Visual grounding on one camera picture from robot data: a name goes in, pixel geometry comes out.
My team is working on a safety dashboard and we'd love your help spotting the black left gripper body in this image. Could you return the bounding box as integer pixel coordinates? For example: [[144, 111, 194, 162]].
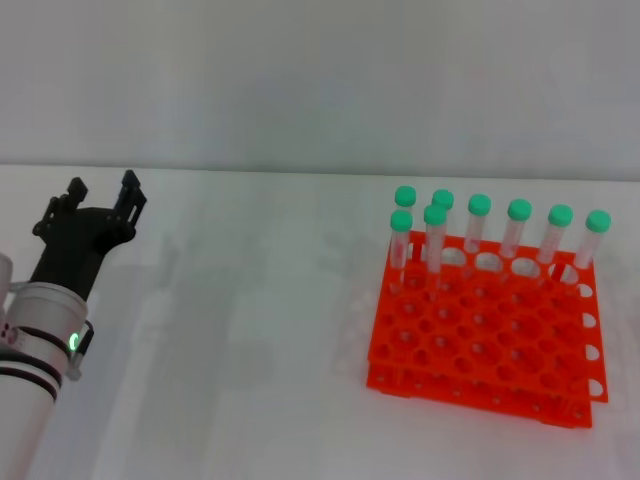
[[28, 204, 137, 301]]

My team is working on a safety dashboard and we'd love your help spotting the clear test tube green cap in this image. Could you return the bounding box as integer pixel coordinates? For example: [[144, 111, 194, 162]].
[[499, 198, 533, 279], [430, 188, 456, 261], [389, 208, 415, 294], [462, 193, 493, 274], [537, 203, 574, 284], [572, 209, 613, 289], [393, 185, 419, 241], [422, 204, 448, 296]]

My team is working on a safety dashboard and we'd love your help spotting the orange plastic test tube rack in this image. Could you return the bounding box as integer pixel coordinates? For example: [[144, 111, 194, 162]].
[[364, 233, 610, 430]]

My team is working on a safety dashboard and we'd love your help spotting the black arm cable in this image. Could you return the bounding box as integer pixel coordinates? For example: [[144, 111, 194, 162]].
[[67, 319, 96, 382]]

